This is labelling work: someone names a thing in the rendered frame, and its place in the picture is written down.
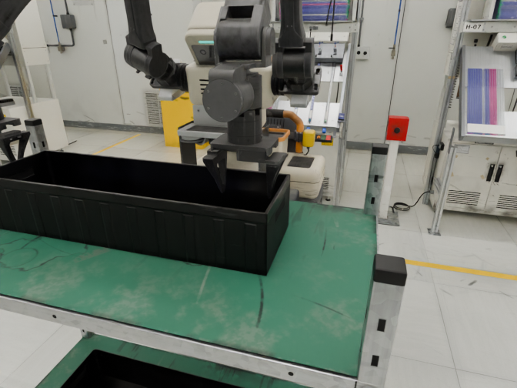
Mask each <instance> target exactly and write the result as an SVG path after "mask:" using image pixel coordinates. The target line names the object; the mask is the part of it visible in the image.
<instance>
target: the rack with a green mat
mask: <svg viewBox="0 0 517 388"><path fill-rule="evenodd" d="M24 123H25V127H26V131H30V133H31V135H30V137H29V142H30V145H31V148H32V153H33V154H34V153H37V152H41V151H43V150H46V149H47V150H49V148H48V143H47V139H46V136H45V130H44V127H43V124H42V119H37V118H31V119H26V120H24ZM388 149H389V148H388V145H387V144H381V143H373V144H372V152H371V159H370V164H369V175H368V182H367V187H366V194H365V204H364V209H358V208H352V207H345V206H333V205H326V204H319V203H313V202H300V201H293V200H289V226H288V228H287V230H286V232H285V235H284V237H283V239H282V242H281V244H280V246H279V249H278V251H277V253H276V255H275V258H274V260H273V262H272V264H271V267H270V269H269V272H268V274H267V276H262V275H257V274H252V273H244V272H240V271H235V270H230V269H223V268H218V267H214V266H205V265H201V264H196V263H188V262H183V261H179V260H174V259H166V258H162V257H157V256H149V255H145V254H140V253H132V252H127V251H123V250H118V249H110V248H105V247H101V246H93V245H88V244H84V243H79V242H71V241H66V240H62V239H53V238H49V237H44V236H37V235H32V234H28V233H23V232H15V231H10V230H6V229H0V309H3V310H6V311H9V312H13V313H19V314H22V315H26V316H31V317H35V318H38V319H43V320H47V321H50V322H53V323H59V324H62V325H66V326H71V327H75V328H78V329H80V331H81V334H82V338H81V339H80V340H79V341H78V342H77V343H76V344H75V345H74V346H73V347H72V348H71V349H70V351H69V352H68V353H67V354H66V355H65V356H64V357H63V358H62V359H61V360H60V361H59V362H58V363H57V364H56V365H55V367H54V368H53V369H52V370H51V371H50V372H49V373H48V374H47V375H46V376H45V377H44V378H43V379H42V381H41V382H40V383H39V384H38V385H37V386H36V387H35V388H60V387H61V386H62V384H63V383H64V382H65V381H66V380H67V379H68V378H69V377H70V376H71V375H72V374H73V372H74V371H75V370H76V369H77V368H78V366H79V365H80V364H81V363H82V362H83V361H84V359H85V358H86V357H87V356H88V355H89V354H90V352H91V351H93V350H94V349H98V350H104V351H106V352H110V353H114V354H118V355H121V356H126V357H129V358H132V359H136V360H141V361H144V362H147V363H152V364H155V365H159V366H163V367H167V368H170V369H174V370H178V371H182V372H185V373H191V374H194V375H196V376H202V377H205V378H209V379H212V380H217V381H220V382H223V383H229V384H232V385H236V386H241V387H245V388H314V387H318V388H385V380H386V376H387V372H388V368H389V361H390V357H391V353H392V347H393V343H394V338H395V332H396V328H397V324H398V320H399V314H400V309H401V305H402V298H403V295H404V291H405V284H406V280H407V275H408V273H407V269H406V263H405V258H403V257H398V256H388V255H383V254H379V228H378V214H379V205H380V199H381V194H382V185H383V179H384V175H385V165H386V159H387V155H388ZM97 333H100V334H103V335H106V336H103V335H100V334H97ZM109 336H112V337H115V338H112V337H109ZM116 338H118V339H116ZM125 340H128V341H131V342H134V343H131V342H128V341H125ZM137 343H140V344H143V345H140V344H137ZM144 345H146V346H144ZM150 346H152V347H150ZM153 347H155V348H153ZM156 348H158V349H156ZM160 349H161V350H160ZM165 350H168V351H165ZM169 351H172V352H175V353H172V352H169ZM178 353H181V354H184V355H187V356H184V355H181V354H178ZM190 356H193V357H196V358H199V359H196V358H193V357H190ZM200 359H202V360H200ZM205 360H208V361H205ZM209 361H212V362H215V363H212V362H209ZM218 363H221V364H224V365H227V366H224V365H221V364H218ZM230 366H233V367H236V368H240V369H243V370H240V369H236V368H233V367H230ZM246 370H249V371H252V372H249V371H246ZM253 372H255V373H253ZM259 373H261V374H259ZM262 374H265V375H268V376H265V375H262ZM271 376H273V377H271ZM274 377H277V378H280V379H283V380H280V379H277V378H274ZM286 380H289V381H292V382H289V381H286ZM293 382H295V383H293ZM299 383H301V384H299ZM302 384H305V385H308V386H305V385H302ZM311 386H314V387H311Z"/></svg>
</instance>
